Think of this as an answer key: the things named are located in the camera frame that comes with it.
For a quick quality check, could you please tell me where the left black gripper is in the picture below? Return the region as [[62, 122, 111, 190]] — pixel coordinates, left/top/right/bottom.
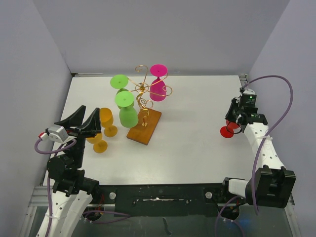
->
[[57, 104, 101, 168]]

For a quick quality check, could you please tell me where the red wine glass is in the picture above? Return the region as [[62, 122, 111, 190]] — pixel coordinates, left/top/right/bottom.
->
[[220, 120, 242, 138]]

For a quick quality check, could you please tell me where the orange wine glass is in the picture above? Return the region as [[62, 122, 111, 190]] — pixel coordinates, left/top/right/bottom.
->
[[99, 108, 118, 137], [86, 133, 108, 154]]

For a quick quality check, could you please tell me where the orange wine glass front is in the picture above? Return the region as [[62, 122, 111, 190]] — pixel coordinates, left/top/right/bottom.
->
[[86, 133, 108, 154]]

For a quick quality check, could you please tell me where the green wine glass front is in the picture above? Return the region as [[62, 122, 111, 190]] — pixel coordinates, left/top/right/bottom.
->
[[115, 91, 139, 128]]

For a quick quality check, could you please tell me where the green wine glass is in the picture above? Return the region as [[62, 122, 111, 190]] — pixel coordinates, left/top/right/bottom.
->
[[115, 91, 139, 128], [110, 74, 129, 94]]

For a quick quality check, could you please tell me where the magenta wine glass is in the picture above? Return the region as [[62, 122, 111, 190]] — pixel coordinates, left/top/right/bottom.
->
[[150, 64, 168, 102]]

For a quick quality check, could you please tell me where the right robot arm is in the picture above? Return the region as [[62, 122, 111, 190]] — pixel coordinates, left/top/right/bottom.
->
[[220, 89, 296, 208]]

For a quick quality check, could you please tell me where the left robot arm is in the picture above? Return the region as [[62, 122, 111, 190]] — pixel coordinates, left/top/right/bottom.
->
[[34, 105, 101, 237]]

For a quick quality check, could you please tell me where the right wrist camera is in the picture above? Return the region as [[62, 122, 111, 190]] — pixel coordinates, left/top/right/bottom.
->
[[239, 87, 256, 95]]

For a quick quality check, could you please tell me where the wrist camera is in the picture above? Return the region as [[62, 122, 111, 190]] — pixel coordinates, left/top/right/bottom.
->
[[239, 87, 256, 95], [39, 125, 69, 144]]

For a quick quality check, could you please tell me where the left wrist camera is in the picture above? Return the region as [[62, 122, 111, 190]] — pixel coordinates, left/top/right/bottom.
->
[[39, 125, 69, 144]]

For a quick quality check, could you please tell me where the gold wire wine glass rack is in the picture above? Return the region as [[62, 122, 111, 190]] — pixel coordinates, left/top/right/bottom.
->
[[126, 65, 173, 145]]

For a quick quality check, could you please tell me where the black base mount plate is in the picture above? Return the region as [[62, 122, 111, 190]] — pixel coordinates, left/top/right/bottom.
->
[[90, 183, 234, 217]]

